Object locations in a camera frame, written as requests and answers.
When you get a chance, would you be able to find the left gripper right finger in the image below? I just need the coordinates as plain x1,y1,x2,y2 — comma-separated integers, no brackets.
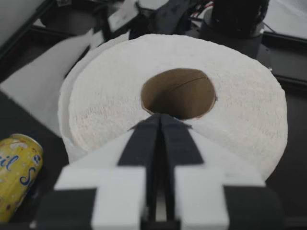
160,114,286,230

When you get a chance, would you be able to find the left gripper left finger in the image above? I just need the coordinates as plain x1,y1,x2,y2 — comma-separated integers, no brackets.
30,113,161,230

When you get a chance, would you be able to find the white paper towel roll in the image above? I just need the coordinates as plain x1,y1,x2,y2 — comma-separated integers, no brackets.
0,28,289,185

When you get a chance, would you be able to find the yellow drink can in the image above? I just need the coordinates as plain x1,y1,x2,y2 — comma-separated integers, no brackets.
0,133,45,224

